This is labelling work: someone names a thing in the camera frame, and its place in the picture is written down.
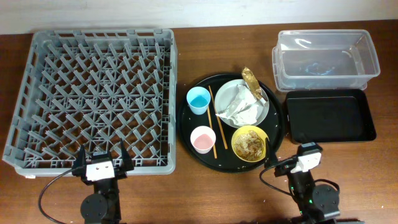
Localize grey plastic dishwasher rack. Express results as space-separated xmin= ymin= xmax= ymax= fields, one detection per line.
xmin=2 ymin=29 xmax=178 ymax=178

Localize wooden chopstick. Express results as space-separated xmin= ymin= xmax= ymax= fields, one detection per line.
xmin=208 ymin=85 xmax=228 ymax=150
xmin=207 ymin=107 xmax=218 ymax=159

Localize clear plastic waste bin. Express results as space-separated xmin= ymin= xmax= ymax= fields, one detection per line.
xmin=272 ymin=29 xmax=381 ymax=92

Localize pink plastic cup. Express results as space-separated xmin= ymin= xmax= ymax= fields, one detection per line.
xmin=190 ymin=126 xmax=213 ymax=154

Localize grey round plate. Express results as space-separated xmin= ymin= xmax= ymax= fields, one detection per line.
xmin=215 ymin=79 xmax=271 ymax=126

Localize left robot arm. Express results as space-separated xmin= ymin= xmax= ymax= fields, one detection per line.
xmin=72 ymin=141 xmax=134 ymax=224

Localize round black serving tray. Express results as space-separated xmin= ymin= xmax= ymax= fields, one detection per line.
xmin=176 ymin=83 xmax=285 ymax=173

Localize white napkin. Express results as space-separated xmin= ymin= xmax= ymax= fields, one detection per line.
xmin=216 ymin=85 xmax=257 ymax=127

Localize blue plastic cup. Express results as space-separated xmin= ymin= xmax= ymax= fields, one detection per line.
xmin=186 ymin=86 xmax=211 ymax=115

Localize black rectangular tray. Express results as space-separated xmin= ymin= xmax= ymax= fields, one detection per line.
xmin=285 ymin=89 xmax=377 ymax=144

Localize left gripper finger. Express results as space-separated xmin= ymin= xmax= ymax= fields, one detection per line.
xmin=120 ymin=140 xmax=134 ymax=172
xmin=75 ymin=145 xmax=86 ymax=168

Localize food scraps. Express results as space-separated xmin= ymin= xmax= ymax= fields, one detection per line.
xmin=234 ymin=130 xmax=264 ymax=161

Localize gold foil wrapper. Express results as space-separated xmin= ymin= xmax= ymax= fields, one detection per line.
xmin=241 ymin=67 xmax=267 ymax=105

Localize yellow bowl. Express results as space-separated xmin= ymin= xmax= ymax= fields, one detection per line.
xmin=231 ymin=126 xmax=269 ymax=162

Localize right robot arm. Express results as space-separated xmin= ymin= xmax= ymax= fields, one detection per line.
xmin=259 ymin=139 xmax=340 ymax=223

